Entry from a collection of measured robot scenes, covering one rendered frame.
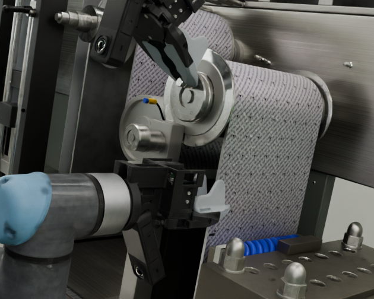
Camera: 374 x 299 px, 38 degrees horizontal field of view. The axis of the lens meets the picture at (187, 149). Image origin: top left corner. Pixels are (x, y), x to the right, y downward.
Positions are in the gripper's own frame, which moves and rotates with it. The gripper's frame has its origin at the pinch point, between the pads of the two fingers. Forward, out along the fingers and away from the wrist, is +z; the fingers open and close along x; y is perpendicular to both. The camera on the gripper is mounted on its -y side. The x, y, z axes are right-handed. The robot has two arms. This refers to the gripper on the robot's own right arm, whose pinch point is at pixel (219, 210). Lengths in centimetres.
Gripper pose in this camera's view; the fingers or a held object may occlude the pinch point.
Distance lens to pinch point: 83.5
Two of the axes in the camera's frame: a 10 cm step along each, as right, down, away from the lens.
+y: 1.8, -9.7, -1.4
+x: -6.8, -2.3, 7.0
